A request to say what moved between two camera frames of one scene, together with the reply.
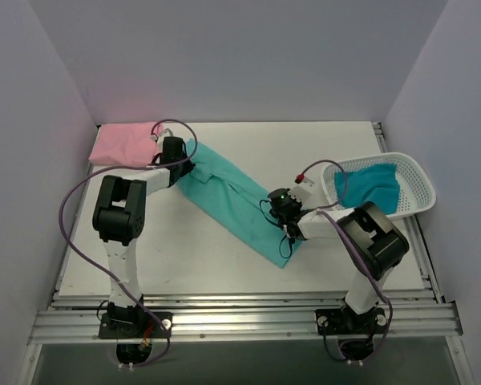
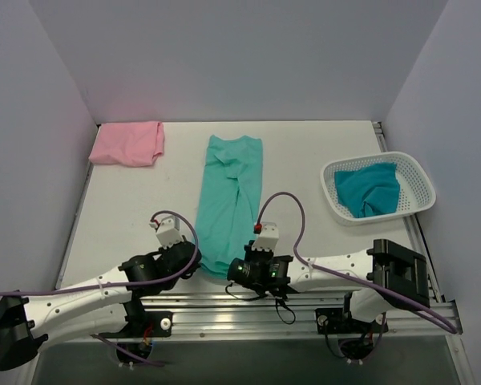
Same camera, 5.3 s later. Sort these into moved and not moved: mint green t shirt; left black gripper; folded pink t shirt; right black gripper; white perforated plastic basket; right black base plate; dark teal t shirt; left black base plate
Moved: right black gripper; left black gripper; mint green t shirt
Not moved: left black base plate; white perforated plastic basket; right black base plate; folded pink t shirt; dark teal t shirt
